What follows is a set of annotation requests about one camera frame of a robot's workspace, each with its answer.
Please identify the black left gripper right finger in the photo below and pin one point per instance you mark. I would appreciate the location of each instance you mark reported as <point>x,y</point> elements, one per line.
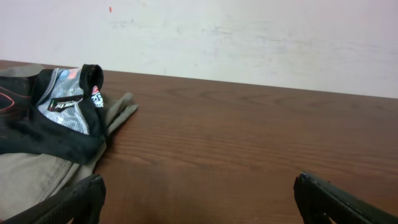
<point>320,202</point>

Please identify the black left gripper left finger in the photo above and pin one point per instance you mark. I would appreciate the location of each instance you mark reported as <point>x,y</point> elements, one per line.
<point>80,203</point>

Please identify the khaki folded garment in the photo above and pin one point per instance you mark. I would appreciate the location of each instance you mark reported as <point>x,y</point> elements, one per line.
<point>28,179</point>

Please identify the black folded graphic shirt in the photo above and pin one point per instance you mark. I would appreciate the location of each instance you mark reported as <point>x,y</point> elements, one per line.
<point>58,112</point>

